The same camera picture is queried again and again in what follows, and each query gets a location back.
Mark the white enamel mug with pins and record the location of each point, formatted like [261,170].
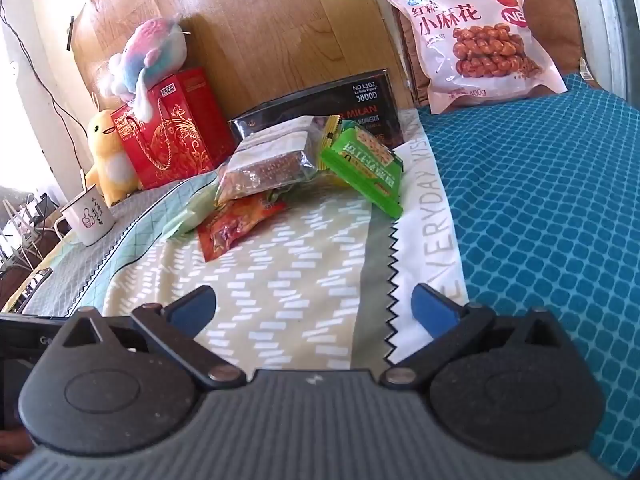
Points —
[87,217]

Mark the red gift box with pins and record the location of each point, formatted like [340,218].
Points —
[175,130]

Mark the red snack packet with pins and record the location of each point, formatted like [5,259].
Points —
[232,225]

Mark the rainbow plush toy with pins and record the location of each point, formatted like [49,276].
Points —
[150,55]

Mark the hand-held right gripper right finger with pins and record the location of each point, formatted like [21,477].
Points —
[434,312]

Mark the wooden board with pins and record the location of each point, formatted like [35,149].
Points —
[280,25]

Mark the black rectangular box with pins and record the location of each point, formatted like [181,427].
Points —
[365,105]

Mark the clear bag of brown snacks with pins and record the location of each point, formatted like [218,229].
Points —
[265,162]

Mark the yellow snack packet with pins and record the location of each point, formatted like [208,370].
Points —
[330,130]

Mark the bright green snack packet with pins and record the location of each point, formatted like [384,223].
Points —
[367,165]

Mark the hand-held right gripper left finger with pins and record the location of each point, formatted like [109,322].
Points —
[192,307]

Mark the pink snack bag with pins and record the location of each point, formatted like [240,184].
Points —
[475,35]

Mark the yellow plush toy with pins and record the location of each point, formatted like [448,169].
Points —
[107,155]

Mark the brown cushion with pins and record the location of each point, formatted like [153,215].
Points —
[552,20]

